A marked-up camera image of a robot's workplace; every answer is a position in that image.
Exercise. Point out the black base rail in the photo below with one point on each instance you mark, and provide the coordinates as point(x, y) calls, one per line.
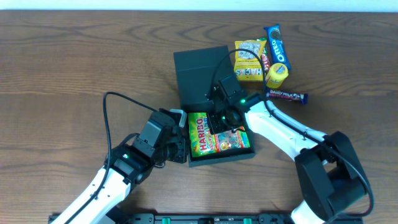
point(148, 218)

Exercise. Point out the yellow round candy tub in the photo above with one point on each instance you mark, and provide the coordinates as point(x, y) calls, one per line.
point(276, 75)

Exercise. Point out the black gift box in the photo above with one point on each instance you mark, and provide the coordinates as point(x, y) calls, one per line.
point(196, 73)

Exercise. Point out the red striped candy pack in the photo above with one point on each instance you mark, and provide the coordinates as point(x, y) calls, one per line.
point(264, 56)

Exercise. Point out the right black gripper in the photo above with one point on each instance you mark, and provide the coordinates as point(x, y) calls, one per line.
point(218, 123)

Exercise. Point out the purple Dairy Milk bar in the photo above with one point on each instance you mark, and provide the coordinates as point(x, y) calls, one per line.
point(285, 95)

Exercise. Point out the blue Oreo cookie pack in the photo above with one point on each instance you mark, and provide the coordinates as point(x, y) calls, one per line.
point(276, 44)

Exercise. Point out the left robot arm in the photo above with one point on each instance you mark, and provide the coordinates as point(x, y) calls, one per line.
point(129, 164)

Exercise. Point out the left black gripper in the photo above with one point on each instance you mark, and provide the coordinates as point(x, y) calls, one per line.
point(181, 147)

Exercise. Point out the green Haribo gummy bag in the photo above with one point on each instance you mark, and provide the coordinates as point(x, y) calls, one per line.
point(204, 143)

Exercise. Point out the yellow Hacks candy bag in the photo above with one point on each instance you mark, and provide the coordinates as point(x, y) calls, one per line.
point(247, 67)

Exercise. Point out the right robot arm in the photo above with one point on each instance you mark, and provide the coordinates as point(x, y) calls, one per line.
point(332, 181)

